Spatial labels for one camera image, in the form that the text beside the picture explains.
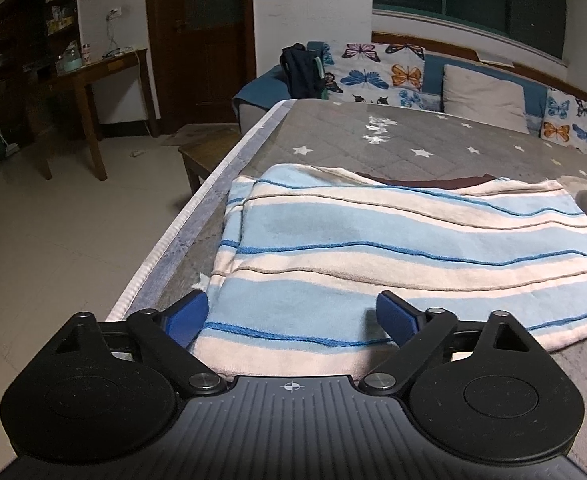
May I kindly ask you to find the grey star pattern table cover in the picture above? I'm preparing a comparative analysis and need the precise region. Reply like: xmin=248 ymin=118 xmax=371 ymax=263
xmin=106 ymin=97 xmax=587 ymax=478

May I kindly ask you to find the low wooden stool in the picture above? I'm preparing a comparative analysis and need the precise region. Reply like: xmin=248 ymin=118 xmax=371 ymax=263
xmin=179 ymin=131 xmax=240 ymax=194

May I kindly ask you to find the wooden side table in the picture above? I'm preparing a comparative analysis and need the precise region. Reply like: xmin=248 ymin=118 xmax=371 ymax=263
xmin=44 ymin=48 xmax=161 ymax=181

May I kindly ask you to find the light green kettle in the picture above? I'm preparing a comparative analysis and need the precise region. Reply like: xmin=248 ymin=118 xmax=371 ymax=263
xmin=56 ymin=40 xmax=83 ymax=75

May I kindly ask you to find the dark wooden shelf unit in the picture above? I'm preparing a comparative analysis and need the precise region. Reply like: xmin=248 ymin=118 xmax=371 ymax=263
xmin=0 ymin=0 xmax=80 ymax=148

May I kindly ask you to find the left butterfly print pillow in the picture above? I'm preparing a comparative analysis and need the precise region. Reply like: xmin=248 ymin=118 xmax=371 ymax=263
xmin=323 ymin=42 xmax=426 ymax=110

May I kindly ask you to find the dark blue backpack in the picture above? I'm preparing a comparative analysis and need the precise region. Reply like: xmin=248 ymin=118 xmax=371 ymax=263
xmin=280 ymin=44 xmax=326 ymax=100

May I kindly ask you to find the blue white striped shirt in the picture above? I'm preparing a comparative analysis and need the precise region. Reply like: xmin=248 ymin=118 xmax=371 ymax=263
xmin=192 ymin=164 xmax=587 ymax=378

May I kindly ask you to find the right butterfly print pillow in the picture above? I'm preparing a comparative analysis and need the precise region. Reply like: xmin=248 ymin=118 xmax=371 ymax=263
xmin=541 ymin=89 xmax=587 ymax=155

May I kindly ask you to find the butterfly print pillow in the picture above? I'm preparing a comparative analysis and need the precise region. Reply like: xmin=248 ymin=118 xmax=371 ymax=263
xmin=323 ymin=42 xmax=426 ymax=110
xmin=541 ymin=89 xmax=587 ymax=155

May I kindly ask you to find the blue cushioned sofa bench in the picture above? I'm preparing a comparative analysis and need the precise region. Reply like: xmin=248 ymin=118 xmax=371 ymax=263
xmin=233 ymin=32 xmax=587 ymax=127

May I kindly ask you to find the plain grey cushion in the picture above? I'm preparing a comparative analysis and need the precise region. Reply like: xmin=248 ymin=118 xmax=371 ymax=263
xmin=442 ymin=65 xmax=529 ymax=134

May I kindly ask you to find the dark wooden door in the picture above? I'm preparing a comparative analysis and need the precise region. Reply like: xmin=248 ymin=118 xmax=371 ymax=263
xmin=145 ymin=0 xmax=257 ymax=133

